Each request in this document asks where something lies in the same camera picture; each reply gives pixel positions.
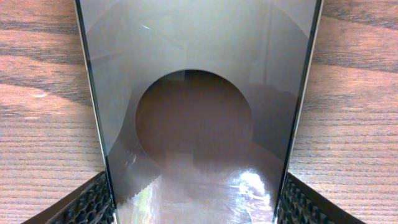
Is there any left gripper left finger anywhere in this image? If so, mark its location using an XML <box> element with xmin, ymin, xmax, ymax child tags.
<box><xmin>23</xmin><ymin>171</ymin><xmax>115</xmax><ymax>224</ymax></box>

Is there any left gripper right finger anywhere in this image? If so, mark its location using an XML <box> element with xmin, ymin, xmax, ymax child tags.
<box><xmin>275</xmin><ymin>173</ymin><xmax>364</xmax><ymax>224</ymax></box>

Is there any Galaxy S25 Ultra smartphone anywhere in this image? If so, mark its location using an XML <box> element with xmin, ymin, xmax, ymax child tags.
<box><xmin>75</xmin><ymin>0</ymin><xmax>323</xmax><ymax>224</ymax></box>

